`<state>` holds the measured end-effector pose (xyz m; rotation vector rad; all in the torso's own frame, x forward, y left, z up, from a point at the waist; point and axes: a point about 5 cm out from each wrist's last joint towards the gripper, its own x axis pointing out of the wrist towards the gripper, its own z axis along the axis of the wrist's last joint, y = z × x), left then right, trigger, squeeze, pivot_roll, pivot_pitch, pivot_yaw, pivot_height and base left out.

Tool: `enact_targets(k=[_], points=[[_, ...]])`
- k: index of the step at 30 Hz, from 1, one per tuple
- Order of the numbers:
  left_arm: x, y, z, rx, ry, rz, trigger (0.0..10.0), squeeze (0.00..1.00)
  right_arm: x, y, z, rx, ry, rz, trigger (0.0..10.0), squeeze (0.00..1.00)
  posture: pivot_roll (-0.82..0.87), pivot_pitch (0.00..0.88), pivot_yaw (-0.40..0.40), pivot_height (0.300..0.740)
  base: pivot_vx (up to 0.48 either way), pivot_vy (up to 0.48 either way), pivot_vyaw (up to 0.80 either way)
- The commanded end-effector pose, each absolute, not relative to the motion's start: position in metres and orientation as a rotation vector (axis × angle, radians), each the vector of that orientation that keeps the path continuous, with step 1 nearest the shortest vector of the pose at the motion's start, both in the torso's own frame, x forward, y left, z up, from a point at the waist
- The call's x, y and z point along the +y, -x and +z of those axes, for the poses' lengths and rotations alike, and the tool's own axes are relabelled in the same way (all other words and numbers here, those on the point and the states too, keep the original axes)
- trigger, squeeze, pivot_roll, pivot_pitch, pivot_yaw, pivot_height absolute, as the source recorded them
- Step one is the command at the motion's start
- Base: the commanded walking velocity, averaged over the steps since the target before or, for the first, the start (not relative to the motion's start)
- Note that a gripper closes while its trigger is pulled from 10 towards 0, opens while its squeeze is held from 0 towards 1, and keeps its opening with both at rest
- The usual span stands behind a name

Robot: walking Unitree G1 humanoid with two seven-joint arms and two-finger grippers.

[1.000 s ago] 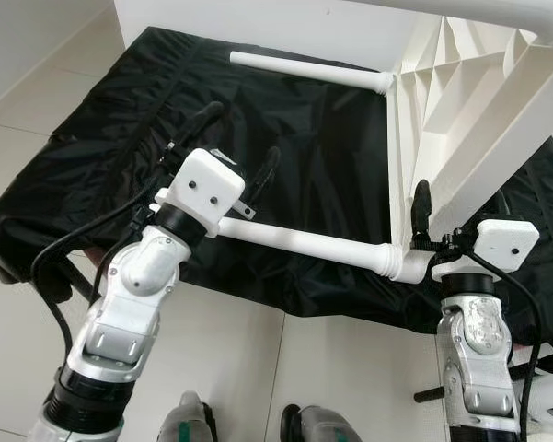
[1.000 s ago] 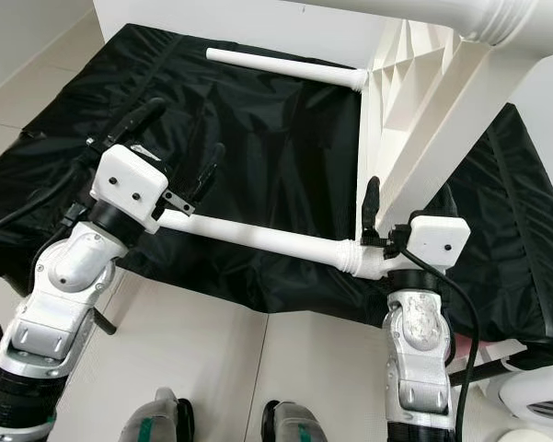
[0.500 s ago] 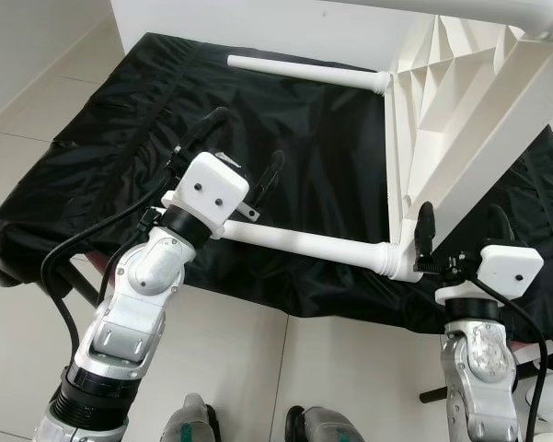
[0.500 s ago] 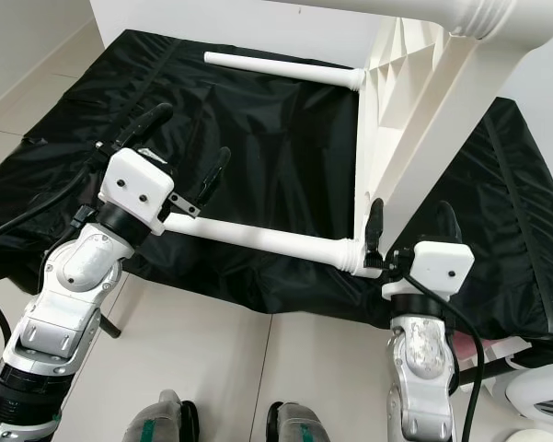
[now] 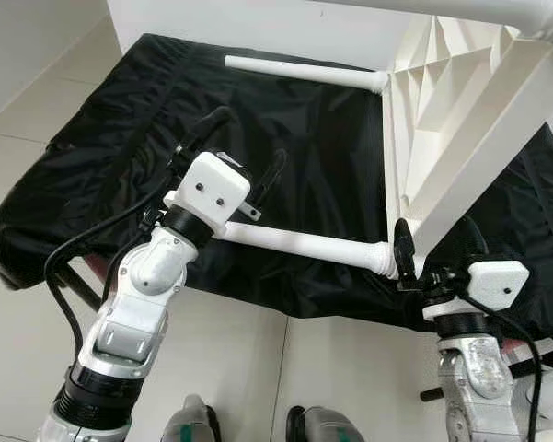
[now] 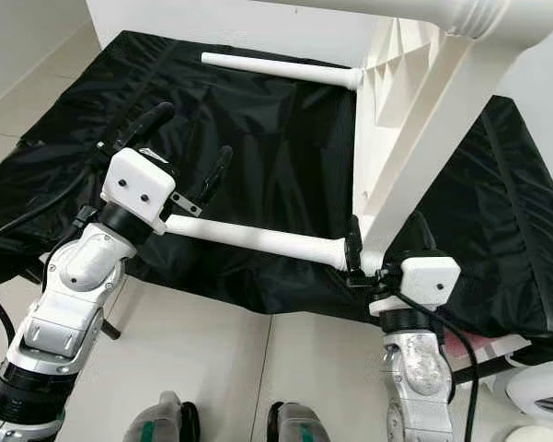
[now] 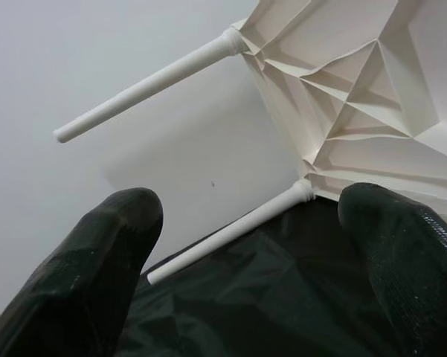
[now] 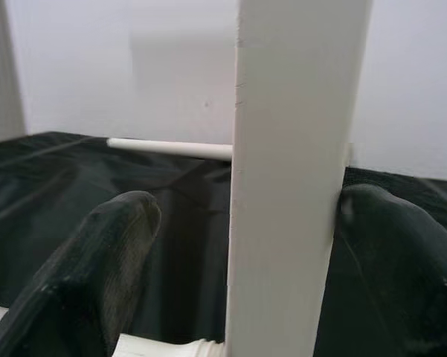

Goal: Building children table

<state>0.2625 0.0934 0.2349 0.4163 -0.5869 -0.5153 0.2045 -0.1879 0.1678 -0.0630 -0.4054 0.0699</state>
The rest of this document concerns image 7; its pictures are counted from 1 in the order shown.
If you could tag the white plastic children table top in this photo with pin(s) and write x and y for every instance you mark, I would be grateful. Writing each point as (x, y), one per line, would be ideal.
(394, 56)

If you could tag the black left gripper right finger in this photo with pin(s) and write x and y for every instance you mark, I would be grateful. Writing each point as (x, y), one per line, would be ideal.
(409, 275)

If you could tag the black cloth table cover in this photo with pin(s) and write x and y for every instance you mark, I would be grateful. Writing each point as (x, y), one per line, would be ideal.
(282, 297)

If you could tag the white tapered plastic table leg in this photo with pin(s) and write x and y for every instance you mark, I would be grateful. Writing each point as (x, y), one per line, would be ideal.
(152, 85)
(227, 234)

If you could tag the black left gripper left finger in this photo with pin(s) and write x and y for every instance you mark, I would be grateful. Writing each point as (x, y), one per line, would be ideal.
(78, 282)

